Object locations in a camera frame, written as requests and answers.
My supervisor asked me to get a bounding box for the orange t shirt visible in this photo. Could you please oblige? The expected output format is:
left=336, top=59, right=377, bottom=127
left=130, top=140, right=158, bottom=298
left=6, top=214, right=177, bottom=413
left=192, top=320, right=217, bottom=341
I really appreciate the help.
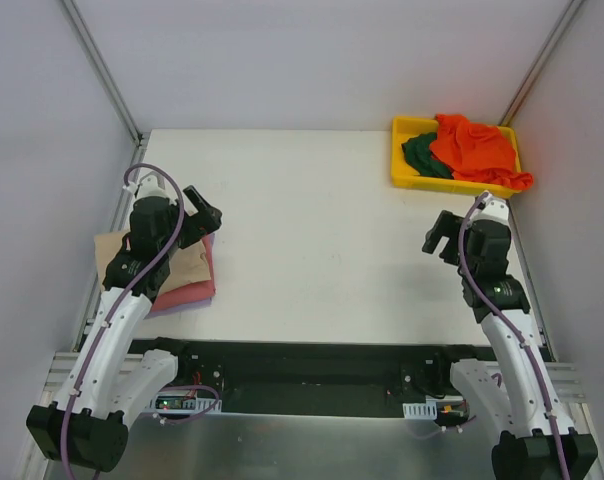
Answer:
left=429, top=114, right=534, bottom=191

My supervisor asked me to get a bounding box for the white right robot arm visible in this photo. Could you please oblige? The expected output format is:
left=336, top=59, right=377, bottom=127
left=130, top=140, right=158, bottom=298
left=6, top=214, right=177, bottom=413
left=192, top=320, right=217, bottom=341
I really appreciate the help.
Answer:
left=422, top=191, right=598, bottom=479

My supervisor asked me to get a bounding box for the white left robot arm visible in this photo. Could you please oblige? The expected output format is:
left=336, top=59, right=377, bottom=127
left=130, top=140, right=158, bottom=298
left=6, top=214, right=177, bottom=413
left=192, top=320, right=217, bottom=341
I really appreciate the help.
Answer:
left=26, top=178, right=222, bottom=475

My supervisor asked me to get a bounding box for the beige folded t shirt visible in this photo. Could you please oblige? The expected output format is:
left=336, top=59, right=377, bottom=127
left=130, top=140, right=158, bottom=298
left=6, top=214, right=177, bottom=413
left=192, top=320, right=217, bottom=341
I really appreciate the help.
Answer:
left=94, top=230, right=212, bottom=295

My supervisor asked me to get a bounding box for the yellow plastic bin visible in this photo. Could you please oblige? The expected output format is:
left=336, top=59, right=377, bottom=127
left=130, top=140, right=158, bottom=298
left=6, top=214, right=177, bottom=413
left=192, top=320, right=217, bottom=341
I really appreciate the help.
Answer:
left=390, top=116, right=521, bottom=199

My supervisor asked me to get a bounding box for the pink folded t shirt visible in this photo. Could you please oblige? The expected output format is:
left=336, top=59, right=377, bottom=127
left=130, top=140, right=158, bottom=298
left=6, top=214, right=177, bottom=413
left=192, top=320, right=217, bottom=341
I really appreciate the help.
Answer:
left=151, top=235, right=216, bottom=314

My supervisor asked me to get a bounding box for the green t shirt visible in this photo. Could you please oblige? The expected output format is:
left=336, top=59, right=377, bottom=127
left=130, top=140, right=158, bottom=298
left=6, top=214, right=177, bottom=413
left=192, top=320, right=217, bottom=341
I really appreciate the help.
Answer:
left=401, top=132, right=453, bottom=180

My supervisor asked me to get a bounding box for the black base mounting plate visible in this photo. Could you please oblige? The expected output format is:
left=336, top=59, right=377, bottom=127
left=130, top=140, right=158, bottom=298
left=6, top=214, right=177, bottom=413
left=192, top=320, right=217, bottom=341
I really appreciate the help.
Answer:
left=129, top=337, right=495, bottom=418

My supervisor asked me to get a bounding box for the left aluminium frame post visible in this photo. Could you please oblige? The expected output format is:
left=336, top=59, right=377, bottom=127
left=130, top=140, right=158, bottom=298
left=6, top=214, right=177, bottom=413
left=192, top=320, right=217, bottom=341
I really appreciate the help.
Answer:
left=58, top=0, right=145, bottom=146

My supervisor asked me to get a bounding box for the aluminium frame post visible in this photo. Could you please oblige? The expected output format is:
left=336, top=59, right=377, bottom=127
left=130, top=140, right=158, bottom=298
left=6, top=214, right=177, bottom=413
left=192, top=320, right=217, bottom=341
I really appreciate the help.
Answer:
left=58, top=0, right=145, bottom=146
left=499, top=0, right=587, bottom=127

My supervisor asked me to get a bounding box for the white slotted cable duct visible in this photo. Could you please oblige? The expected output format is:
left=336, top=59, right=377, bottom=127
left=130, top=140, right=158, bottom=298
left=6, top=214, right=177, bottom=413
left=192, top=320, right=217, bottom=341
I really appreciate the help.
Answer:
left=143, top=395, right=222, bottom=416

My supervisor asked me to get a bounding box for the aluminium front rail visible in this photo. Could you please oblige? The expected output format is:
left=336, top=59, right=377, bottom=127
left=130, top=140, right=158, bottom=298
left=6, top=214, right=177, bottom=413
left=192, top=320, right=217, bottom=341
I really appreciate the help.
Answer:
left=42, top=352, right=143, bottom=401

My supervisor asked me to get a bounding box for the right aluminium frame post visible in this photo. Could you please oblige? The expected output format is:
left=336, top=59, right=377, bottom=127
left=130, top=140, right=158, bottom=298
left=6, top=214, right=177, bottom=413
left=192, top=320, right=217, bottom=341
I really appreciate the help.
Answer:
left=499, top=0, right=587, bottom=127

